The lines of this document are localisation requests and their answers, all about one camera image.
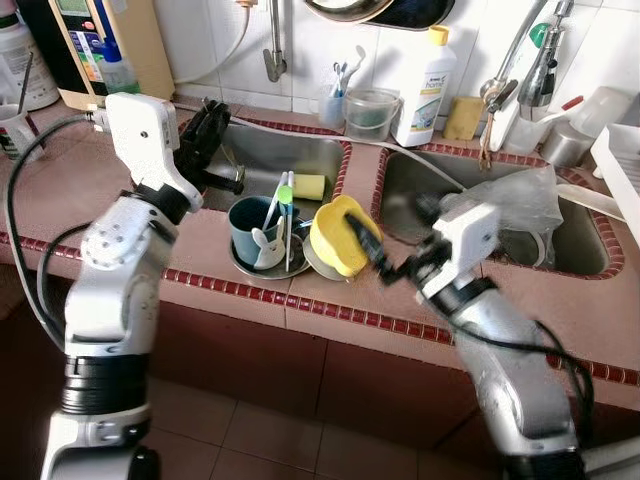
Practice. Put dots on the clear toothbrush cup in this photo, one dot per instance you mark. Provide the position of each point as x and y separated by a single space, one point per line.
332 110

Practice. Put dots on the plain white straw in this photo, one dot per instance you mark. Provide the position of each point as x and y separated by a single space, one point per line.
272 208

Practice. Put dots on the curved steel faucet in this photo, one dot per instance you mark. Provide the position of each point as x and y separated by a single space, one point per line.
540 75

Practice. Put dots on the teal cup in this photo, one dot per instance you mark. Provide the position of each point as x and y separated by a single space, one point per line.
245 235

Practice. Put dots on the white labelled bottle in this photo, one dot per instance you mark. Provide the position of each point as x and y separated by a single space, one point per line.
20 60

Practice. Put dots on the clear plastic jug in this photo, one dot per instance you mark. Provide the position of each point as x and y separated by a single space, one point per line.
600 112

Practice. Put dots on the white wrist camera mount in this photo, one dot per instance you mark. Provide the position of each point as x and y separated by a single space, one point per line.
470 240
145 140

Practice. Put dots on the steel sink basin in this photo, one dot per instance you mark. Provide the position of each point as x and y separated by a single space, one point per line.
420 190
290 150

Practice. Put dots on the steel cup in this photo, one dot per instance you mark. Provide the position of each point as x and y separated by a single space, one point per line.
565 148

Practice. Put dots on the white toothbrush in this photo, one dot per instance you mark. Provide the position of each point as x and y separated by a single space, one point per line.
337 80

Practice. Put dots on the clear small plastic bucket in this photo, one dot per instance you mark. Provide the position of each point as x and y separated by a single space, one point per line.
370 118

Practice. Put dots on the hanging steel pan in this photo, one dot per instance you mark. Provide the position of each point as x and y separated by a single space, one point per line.
345 10

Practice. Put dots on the white bottle green cap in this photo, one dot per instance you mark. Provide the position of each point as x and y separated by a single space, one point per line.
512 130

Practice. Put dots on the green dish soap bottle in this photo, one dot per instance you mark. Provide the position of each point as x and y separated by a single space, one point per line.
118 78

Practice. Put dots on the beige water filter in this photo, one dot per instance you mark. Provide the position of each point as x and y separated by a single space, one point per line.
140 50

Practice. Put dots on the thick ochre sponge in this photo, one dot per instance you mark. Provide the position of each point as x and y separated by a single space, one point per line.
463 120

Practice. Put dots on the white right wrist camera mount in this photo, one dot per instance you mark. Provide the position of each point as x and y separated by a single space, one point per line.
470 240

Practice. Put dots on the white detergent bottle yellow cap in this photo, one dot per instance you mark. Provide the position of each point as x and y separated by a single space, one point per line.
420 95

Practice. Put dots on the white printed mug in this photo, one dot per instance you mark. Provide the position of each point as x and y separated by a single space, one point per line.
12 130

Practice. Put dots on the yellow plastic bowl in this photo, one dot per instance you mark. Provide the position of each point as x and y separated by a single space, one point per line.
330 240

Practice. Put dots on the round steel plate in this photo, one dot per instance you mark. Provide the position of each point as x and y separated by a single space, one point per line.
295 264

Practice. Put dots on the white toothpaste tube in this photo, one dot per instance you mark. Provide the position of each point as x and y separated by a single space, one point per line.
353 70

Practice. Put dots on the white wall tube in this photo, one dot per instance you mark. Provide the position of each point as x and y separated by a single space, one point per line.
226 59

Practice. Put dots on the clear plastic bag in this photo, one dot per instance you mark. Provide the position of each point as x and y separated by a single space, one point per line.
520 200

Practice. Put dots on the steel wall tap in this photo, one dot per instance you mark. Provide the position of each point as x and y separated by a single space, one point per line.
274 50

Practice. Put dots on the white rabbit spoon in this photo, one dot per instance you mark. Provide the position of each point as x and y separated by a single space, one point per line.
265 250

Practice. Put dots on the white straw green disc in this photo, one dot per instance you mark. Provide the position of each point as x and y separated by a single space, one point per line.
286 192

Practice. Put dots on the dark blue hanging pan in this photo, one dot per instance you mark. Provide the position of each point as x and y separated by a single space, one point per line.
420 12

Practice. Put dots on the white dish rack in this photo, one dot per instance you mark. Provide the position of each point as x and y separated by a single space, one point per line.
615 170

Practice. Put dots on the yellow dish sponge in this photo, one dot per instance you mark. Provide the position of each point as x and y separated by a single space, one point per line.
309 186

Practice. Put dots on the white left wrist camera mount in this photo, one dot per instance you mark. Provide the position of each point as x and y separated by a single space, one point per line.
145 140

